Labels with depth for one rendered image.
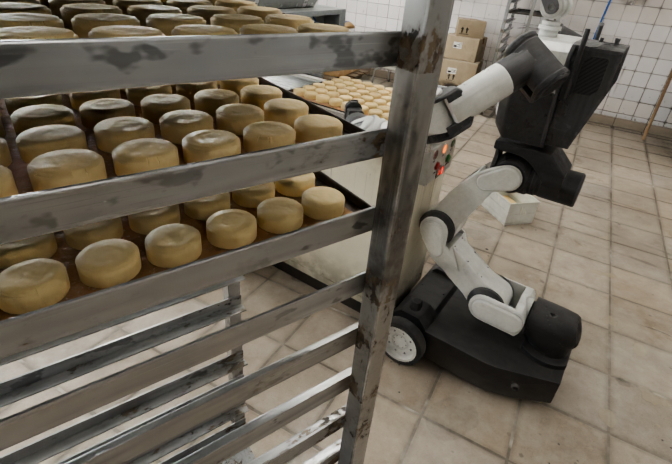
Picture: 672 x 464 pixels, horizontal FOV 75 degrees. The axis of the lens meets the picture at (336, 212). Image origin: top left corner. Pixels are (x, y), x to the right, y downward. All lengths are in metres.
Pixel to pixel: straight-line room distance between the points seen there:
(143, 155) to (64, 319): 0.13
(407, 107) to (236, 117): 0.17
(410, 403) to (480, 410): 0.26
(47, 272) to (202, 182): 0.15
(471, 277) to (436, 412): 0.51
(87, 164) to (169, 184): 0.06
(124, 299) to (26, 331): 0.07
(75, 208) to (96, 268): 0.09
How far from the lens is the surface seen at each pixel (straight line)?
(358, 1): 6.34
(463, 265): 1.77
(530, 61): 1.25
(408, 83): 0.42
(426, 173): 1.59
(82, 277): 0.43
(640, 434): 2.08
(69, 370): 1.01
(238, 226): 0.44
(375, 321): 0.55
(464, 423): 1.79
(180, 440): 1.29
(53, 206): 0.34
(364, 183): 1.67
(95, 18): 0.42
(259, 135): 0.42
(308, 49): 0.37
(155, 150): 0.39
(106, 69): 0.31
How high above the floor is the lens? 1.39
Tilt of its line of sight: 30 degrees down
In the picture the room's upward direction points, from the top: 5 degrees clockwise
